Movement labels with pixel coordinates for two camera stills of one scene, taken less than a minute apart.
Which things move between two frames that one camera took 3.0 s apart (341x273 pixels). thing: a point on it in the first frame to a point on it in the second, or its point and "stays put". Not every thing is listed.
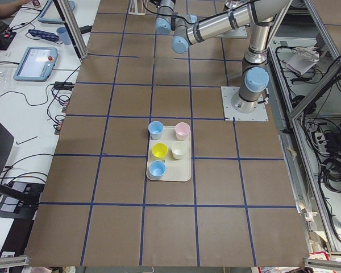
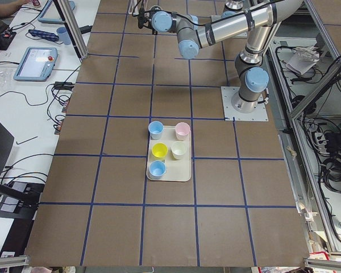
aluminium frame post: (73, 27) stays put
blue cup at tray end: (157, 169) stays put
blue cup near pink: (156, 128) stays put
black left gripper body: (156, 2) to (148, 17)
